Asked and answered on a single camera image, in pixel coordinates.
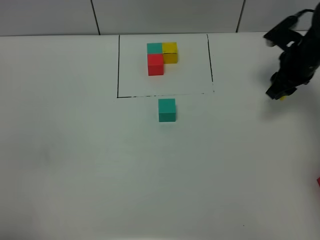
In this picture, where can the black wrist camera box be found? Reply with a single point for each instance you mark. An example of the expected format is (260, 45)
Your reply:
(282, 34)

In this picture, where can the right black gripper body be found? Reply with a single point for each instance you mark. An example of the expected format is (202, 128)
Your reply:
(298, 62)

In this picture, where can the green template block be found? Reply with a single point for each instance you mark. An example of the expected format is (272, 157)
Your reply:
(154, 48)

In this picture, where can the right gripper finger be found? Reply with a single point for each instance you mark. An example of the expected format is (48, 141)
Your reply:
(275, 91)
(289, 90)

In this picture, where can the red template block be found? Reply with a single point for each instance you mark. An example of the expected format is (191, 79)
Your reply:
(155, 64)

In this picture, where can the yellow template block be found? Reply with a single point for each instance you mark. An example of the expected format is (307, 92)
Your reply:
(170, 52)

